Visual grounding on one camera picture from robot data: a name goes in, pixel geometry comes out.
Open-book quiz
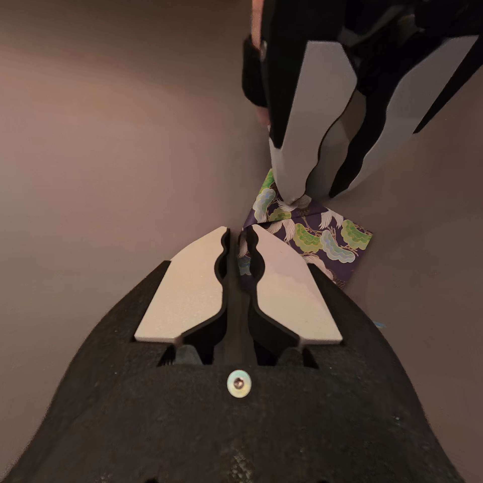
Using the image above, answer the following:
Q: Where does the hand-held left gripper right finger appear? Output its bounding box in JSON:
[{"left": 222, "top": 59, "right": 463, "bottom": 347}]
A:
[{"left": 247, "top": 224, "right": 343, "bottom": 346}]

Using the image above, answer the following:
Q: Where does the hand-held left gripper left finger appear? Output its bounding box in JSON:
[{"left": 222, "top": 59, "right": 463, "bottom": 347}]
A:
[{"left": 134, "top": 226, "right": 231, "bottom": 345}]

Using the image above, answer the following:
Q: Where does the person's right hand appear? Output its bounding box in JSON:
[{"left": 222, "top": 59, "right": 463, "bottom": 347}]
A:
[{"left": 251, "top": 0, "right": 271, "bottom": 128}]

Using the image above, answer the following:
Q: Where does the patterned origami paper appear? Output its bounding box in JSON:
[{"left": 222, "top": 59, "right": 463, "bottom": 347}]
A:
[{"left": 238, "top": 168, "right": 374, "bottom": 293}]

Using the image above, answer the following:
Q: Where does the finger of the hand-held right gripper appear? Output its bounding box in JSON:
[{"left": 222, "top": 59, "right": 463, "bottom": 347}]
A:
[
  {"left": 269, "top": 41, "right": 367, "bottom": 206},
  {"left": 328, "top": 36, "right": 478, "bottom": 199}
]

